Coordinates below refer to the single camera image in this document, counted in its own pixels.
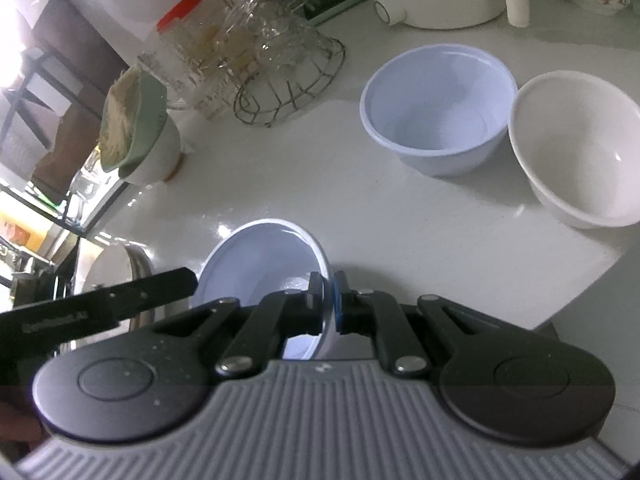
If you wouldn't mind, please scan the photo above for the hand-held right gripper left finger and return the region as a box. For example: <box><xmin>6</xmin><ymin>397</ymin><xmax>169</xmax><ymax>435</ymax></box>
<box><xmin>152</xmin><ymin>272</ymin><xmax>326</xmax><ymax>378</ymax></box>

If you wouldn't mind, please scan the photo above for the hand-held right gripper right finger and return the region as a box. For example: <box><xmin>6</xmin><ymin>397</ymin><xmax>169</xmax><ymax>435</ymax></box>
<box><xmin>334</xmin><ymin>270</ymin><xmax>506</xmax><ymax>378</ymax></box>

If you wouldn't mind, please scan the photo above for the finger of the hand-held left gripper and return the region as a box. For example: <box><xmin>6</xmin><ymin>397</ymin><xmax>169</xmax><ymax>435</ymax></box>
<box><xmin>117</xmin><ymin>268</ymin><xmax>199</xmax><ymax>325</ymax></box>

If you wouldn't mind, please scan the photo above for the white plate red flower print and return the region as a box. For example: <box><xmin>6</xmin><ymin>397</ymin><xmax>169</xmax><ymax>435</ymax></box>
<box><xmin>75</xmin><ymin>242</ymin><xmax>151</xmax><ymax>346</ymax></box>

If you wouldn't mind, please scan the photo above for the pale blue plastic bowl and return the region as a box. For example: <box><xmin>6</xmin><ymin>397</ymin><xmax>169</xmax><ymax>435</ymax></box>
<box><xmin>197</xmin><ymin>218</ymin><xmax>332</xmax><ymax>361</ymax></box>
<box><xmin>360</xmin><ymin>44</ymin><xmax>519</xmax><ymax>177</ymax></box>

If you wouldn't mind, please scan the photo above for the black sink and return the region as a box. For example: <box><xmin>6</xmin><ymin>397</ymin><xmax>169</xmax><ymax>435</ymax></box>
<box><xmin>0</xmin><ymin>239</ymin><xmax>83</xmax><ymax>312</ymax></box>

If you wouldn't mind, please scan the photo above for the clear drinking glass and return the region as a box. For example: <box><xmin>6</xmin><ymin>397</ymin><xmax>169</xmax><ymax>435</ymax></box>
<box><xmin>62</xmin><ymin>167</ymin><xmax>111</xmax><ymax>227</ymax></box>
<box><xmin>87</xmin><ymin>145</ymin><xmax>126</xmax><ymax>178</ymax></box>

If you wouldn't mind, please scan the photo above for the green strainer basket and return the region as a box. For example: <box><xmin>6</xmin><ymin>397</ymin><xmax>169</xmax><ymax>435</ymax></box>
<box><xmin>97</xmin><ymin>67</ymin><xmax>169</xmax><ymax>179</ymax></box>

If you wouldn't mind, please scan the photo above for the bundle of tan sticks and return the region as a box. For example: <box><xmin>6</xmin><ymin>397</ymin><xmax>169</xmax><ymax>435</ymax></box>
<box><xmin>99</xmin><ymin>70</ymin><xmax>146</xmax><ymax>166</ymax></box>

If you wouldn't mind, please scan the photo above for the clear plastic jar red lid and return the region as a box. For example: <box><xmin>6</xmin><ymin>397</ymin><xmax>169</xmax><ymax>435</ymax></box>
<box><xmin>137</xmin><ymin>0</ymin><xmax>213</xmax><ymax>111</ymax></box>

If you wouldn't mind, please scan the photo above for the dark wooden cutting board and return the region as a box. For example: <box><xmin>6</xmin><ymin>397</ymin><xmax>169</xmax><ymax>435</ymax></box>
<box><xmin>29</xmin><ymin>0</ymin><xmax>132</xmax><ymax>198</ymax></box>

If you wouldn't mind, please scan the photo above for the white ceramic bowl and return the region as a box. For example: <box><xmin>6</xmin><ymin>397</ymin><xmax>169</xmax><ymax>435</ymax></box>
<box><xmin>508</xmin><ymin>72</ymin><xmax>640</xmax><ymax>230</ymax></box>

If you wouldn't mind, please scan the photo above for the wire rack with glasses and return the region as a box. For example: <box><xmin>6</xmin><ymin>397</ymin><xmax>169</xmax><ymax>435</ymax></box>
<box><xmin>192</xmin><ymin>0</ymin><xmax>331</xmax><ymax>121</ymax></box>

